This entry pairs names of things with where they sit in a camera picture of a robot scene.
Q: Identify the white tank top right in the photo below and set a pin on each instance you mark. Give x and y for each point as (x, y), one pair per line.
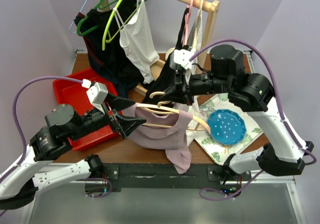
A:
(190, 135)

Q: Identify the pink tank top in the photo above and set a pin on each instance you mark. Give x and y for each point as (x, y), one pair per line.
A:
(172, 139)

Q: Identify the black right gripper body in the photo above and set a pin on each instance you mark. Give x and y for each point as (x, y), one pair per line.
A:
(196, 84)

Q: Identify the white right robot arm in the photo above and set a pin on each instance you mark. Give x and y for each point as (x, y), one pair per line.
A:
(253, 93)

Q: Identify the white tank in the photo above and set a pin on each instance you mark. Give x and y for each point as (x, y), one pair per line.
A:
(136, 41)
(190, 135)

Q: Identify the dark navy hanging garment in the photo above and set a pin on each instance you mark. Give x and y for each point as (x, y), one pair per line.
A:
(111, 63)

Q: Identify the wooden clothes rack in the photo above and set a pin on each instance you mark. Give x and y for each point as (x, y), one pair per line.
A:
(212, 8)

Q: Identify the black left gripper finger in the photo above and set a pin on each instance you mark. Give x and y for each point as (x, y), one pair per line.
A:
(126, 125)
(118, 103)

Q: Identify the floral tray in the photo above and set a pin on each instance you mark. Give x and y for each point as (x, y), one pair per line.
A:
(216, 151)

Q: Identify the white tank top left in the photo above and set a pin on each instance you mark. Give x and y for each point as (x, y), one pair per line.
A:
(136, 41)

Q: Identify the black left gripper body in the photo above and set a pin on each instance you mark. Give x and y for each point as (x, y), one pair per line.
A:
(96, 120)

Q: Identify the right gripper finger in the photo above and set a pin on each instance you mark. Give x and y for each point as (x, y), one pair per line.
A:
(179, 93)
(164, 81)

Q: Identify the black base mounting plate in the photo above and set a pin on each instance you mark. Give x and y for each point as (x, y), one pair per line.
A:
(165, 176)

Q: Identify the pink hanger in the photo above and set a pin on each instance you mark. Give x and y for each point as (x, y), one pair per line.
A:
(187, 20)

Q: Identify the dark green hanger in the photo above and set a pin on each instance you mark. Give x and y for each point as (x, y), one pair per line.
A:
(101, 6)

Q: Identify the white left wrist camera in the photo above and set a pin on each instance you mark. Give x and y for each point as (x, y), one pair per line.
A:
(96, 93)

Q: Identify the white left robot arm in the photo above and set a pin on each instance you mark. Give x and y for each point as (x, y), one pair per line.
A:
(22, 182)

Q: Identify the red plastic bin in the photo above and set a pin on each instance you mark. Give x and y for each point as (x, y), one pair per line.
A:
(74, 94)

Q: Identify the blue dotted plate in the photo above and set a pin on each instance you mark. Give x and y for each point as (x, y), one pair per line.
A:
(227, 127)

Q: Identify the beige hanger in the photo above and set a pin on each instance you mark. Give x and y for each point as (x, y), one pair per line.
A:
(164, 110)
(197, 23)

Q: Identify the black tank top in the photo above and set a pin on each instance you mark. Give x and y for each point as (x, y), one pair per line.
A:
(178, 46)

